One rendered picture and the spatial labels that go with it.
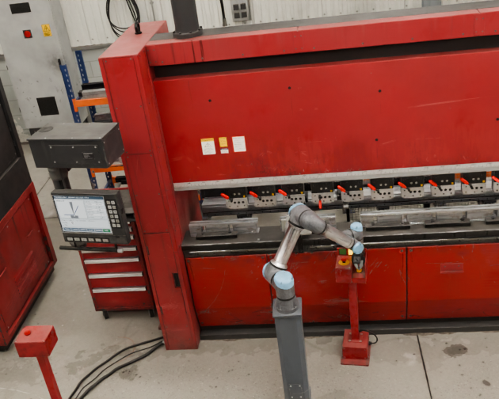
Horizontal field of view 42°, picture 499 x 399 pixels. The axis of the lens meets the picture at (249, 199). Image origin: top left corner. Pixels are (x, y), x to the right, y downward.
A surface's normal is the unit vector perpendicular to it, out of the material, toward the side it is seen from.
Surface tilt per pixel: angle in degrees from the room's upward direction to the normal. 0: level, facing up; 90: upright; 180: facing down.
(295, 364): 90
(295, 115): 90
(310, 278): 90
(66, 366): 0
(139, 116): 90
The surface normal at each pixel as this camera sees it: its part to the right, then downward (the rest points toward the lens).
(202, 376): -0.12, -0.88
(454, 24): -0.10, 0.48
